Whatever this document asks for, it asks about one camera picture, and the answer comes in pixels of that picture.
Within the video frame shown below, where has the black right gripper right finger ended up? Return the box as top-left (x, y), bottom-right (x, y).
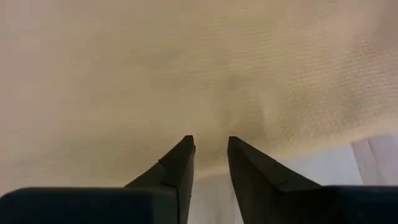
top-left (227, 136), bottom-right (398, 224)

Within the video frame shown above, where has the white towel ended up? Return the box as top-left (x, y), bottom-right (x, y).
top-left (186, 133), bottom-right (398, 224)

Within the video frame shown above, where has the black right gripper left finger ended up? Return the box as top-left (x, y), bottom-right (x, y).
top-left (0, 135), bottom-right (197, 224)

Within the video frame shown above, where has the pale orange waffle towel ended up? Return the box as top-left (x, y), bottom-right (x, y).
top-left (0, 0), bottom-right (398, 190)

